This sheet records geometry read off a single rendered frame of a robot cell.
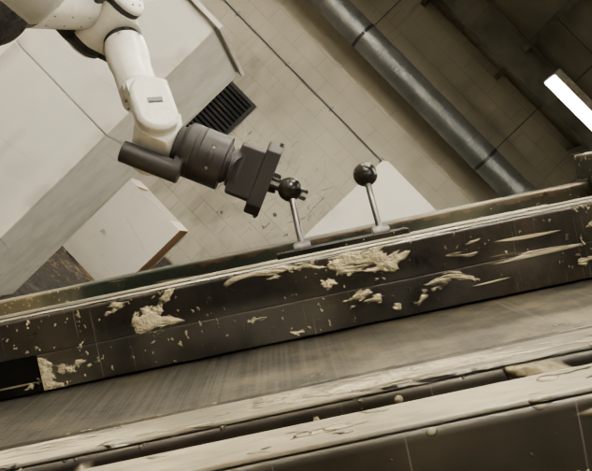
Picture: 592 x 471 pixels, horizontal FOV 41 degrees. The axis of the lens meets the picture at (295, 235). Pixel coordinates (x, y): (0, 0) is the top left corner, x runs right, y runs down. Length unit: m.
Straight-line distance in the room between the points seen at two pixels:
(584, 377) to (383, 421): 0.05
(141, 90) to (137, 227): 4.82
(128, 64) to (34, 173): 2.16
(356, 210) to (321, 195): 4.42
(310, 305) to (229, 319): 0.08
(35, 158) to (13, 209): 0.23
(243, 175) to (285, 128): 8.00
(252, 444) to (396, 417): 0.04
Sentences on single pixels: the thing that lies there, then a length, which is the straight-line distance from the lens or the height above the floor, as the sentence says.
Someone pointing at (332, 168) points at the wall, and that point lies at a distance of 9.15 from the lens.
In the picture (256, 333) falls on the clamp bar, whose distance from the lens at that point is 0.72.
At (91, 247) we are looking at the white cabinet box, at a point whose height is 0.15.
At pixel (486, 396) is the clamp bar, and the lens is 0.21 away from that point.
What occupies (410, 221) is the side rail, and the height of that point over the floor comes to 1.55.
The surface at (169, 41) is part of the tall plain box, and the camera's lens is 3.40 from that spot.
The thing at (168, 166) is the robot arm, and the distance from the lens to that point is 1.22.
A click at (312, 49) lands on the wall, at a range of 9.40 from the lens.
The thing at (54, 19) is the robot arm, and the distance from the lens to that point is 1.30.
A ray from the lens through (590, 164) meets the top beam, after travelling 1.48.
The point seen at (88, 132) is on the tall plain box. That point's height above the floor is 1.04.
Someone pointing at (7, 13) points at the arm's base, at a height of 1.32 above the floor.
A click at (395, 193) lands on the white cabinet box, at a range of 4.74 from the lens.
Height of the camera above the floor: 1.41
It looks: 1 degrees down
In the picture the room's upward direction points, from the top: 46 degrees clockwise
